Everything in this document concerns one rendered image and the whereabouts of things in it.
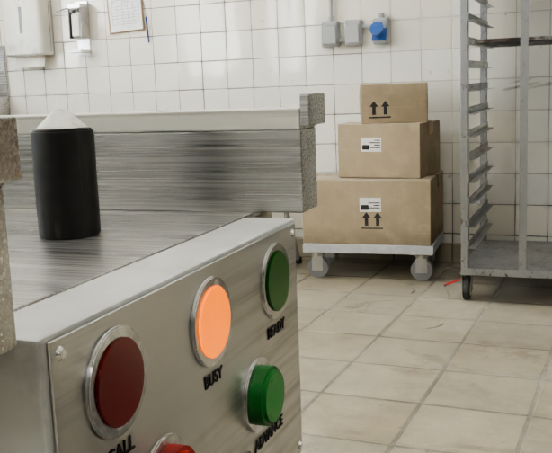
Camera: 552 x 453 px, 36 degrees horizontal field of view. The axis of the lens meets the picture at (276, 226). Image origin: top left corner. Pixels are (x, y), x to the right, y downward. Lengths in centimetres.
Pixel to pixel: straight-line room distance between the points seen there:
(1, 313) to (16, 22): 505
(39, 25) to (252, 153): 472
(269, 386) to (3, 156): 22
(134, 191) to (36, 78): 483
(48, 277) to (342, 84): 410
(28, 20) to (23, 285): 491
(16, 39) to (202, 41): 116
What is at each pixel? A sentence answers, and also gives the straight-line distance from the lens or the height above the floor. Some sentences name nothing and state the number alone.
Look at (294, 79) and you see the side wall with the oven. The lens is 452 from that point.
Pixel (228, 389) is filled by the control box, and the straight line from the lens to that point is 41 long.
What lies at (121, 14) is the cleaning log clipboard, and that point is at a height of 133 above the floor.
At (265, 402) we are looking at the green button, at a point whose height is 76.
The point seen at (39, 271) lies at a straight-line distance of 38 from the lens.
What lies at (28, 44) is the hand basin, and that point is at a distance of 524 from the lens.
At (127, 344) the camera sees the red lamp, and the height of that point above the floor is 82.
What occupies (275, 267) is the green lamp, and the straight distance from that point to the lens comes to 45.
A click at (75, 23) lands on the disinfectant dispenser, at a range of 509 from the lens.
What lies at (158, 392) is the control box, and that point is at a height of 80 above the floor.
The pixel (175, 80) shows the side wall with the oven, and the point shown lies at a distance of 483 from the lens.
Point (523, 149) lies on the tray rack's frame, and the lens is 348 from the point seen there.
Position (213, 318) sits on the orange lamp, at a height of 81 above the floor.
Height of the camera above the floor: 91
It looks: 9 degrees down
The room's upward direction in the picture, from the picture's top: 2 degrees counter-clockwise
